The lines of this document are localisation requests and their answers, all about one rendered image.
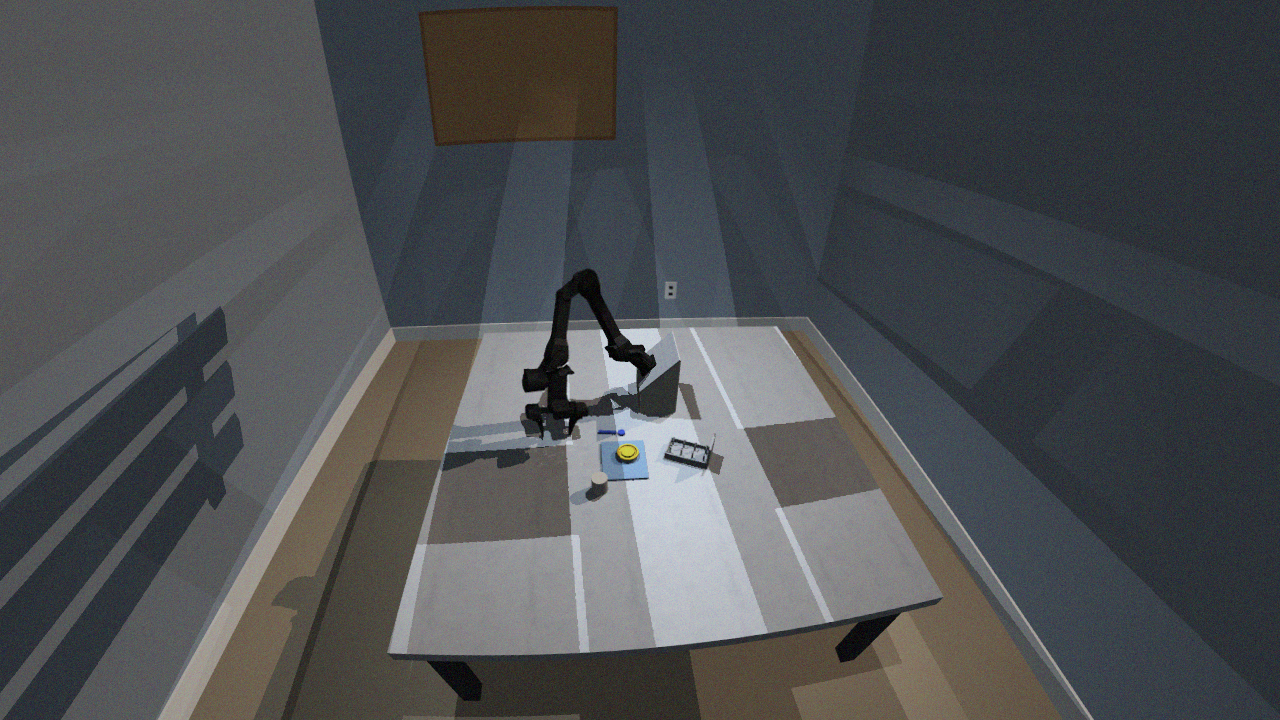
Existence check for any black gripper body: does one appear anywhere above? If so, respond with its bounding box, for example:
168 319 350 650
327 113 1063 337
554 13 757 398
525 389 588 420

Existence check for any dark grey dish rack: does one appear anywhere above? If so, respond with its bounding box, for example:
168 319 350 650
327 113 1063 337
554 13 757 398
666 433 716 469

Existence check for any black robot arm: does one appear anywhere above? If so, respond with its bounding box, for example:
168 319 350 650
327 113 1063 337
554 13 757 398
522 268 657 420

